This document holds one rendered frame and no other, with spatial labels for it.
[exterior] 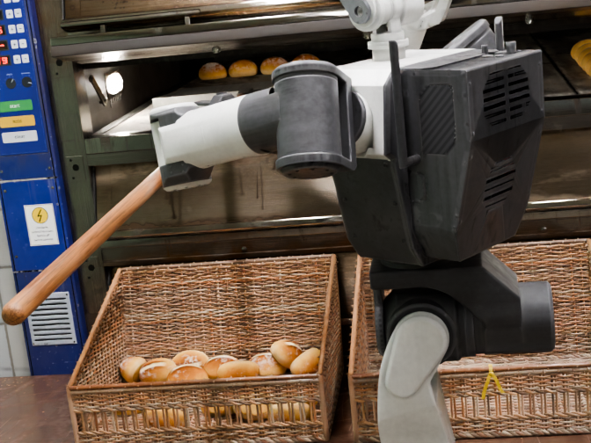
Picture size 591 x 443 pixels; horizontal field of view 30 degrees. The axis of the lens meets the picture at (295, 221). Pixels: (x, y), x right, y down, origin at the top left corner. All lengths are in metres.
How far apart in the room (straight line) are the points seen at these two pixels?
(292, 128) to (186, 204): 1.24
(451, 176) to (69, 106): 1.39
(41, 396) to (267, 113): 1.43
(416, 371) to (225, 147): 0.47
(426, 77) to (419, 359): 0.45
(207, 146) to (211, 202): 1.10
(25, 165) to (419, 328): 1.36
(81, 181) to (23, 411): 0.58
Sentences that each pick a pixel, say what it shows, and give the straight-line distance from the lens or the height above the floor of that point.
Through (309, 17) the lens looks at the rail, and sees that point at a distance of 2.46.
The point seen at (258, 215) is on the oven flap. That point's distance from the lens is 2.68.
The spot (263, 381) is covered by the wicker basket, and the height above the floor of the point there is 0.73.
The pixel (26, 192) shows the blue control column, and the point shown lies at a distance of 2.81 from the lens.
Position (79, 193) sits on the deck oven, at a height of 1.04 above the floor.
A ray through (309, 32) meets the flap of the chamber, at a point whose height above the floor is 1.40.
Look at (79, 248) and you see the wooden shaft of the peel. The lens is 1.62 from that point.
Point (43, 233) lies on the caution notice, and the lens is 2.82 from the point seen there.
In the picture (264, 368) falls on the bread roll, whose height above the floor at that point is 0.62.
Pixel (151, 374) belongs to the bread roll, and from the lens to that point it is 2.69.
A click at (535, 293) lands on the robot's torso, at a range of 1.77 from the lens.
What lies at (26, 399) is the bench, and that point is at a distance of 2.81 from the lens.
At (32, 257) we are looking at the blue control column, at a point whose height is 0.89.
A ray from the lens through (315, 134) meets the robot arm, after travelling 1.50.
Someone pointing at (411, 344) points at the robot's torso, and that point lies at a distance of 1.73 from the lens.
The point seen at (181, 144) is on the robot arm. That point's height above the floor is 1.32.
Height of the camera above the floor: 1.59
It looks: 14 degrees down
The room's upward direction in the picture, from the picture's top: 6 degrees counter-clockwise
